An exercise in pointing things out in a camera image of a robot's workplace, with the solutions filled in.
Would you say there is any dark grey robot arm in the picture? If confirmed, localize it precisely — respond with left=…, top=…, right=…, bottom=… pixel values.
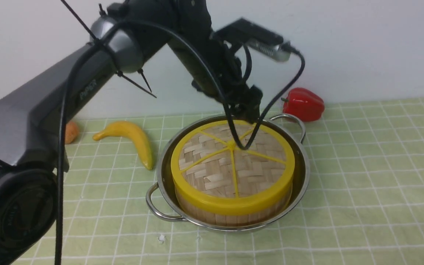
left=0, top=0, right=262, bottom=265

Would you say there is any bamboo steamer basket yellow rim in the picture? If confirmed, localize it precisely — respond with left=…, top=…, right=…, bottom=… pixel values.
left=176, top=184, right=293, bottom=227

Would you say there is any yellow banana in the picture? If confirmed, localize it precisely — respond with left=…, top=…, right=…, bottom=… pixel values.
left=92, top=121, right=154, bottom=170

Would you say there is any red bell pepper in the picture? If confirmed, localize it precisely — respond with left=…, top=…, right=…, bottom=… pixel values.
left=281, top=87, right=325, bottom=122

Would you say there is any white paper scrap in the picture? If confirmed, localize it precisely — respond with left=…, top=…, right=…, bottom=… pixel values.
left=158, top=234, right=166, bottom=244

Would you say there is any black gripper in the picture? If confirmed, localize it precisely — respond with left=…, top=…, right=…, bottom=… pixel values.
left=182, top=35, right=263, bottom=124

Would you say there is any yellow woven steamer lid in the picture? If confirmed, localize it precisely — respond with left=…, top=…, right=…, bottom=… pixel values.
left=170, top=120, right=296, bottom=219

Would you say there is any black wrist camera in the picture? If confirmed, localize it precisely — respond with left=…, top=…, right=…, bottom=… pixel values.
left=213, top=17, right=291, bottom=63

